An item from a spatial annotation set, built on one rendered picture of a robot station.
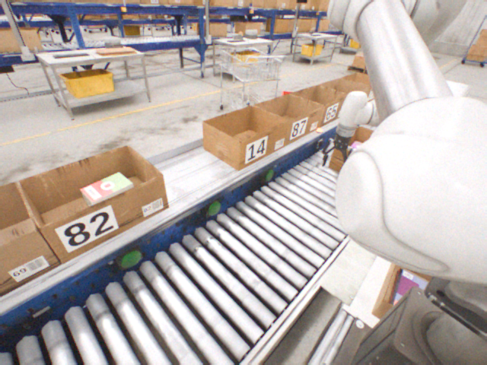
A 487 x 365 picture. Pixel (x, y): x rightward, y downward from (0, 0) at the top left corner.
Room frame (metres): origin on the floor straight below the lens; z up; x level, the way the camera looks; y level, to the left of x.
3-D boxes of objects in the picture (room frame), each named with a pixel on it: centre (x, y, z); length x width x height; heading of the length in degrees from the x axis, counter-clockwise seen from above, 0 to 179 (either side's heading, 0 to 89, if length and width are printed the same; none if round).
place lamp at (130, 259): (0.49, 0.38, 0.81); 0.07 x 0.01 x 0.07; 138
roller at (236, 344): (0.41, 0.14, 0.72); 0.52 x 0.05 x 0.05; 48
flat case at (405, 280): (0.45, -0.64, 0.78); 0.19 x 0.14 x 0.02; 145
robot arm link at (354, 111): (1.15, -0.51, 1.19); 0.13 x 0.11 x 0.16; 85
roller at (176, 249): (0.46, 0.09, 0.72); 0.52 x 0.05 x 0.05; 48
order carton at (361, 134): (1.37, -0.77, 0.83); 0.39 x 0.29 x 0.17; 140
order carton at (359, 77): (2.42, -1.04, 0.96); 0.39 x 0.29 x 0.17; 139
